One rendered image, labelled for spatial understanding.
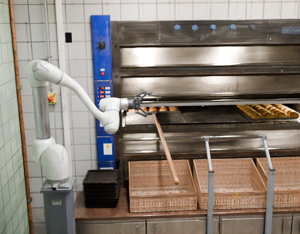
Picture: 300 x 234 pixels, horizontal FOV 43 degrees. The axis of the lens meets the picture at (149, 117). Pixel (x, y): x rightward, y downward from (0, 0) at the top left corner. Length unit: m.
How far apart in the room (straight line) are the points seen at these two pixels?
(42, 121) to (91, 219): 0.92
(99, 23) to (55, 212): 1.57
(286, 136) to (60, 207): 2.16
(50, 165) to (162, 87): 1.29
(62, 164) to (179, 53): 1.44
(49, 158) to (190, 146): 1.43
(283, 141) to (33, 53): 2.39
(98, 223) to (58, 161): 0.80
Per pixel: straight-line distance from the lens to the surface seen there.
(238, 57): 3.48
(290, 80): 3.68
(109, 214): 3.20
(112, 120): 2.71
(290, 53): 3.64
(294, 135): 3.82
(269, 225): 3.34
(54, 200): 2.71
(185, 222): 3.22
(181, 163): 3.56
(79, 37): 3.37
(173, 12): 3.37
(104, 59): 3.33
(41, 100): 2.72
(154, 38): 3.37
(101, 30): 3.32
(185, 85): 3.42
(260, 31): 3.55
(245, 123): 3.61
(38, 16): 3.43
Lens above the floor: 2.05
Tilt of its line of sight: 13 degrees down
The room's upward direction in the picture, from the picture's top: 1 degrees counter-clockwise
